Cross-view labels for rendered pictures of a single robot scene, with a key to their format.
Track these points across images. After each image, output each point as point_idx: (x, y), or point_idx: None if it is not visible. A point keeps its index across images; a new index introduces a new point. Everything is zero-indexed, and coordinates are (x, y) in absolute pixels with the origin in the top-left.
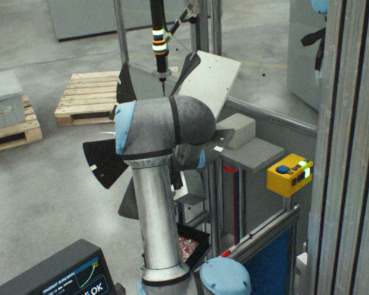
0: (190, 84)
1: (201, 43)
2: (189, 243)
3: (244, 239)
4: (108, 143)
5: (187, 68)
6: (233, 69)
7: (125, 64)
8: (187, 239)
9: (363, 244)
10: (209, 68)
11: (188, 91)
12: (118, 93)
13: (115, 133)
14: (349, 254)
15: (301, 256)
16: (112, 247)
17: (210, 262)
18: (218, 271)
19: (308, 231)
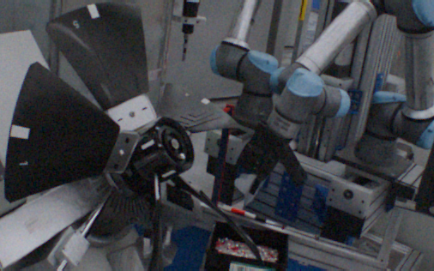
0: None
1: None
2: (225, 247)
3: (201, 203)
4: (158, 231)
5: (118, 26)
6: (29, 44)
7: (35, 74)
8: (218, 249)
9: (393, 19)
10: None
11: (3, 114)
12: (15, 172)
13: None
14: (388, 30)
15: (343, 80)
16: None
17: (391, 95)
18: (394, 94)
19: (342, 59)
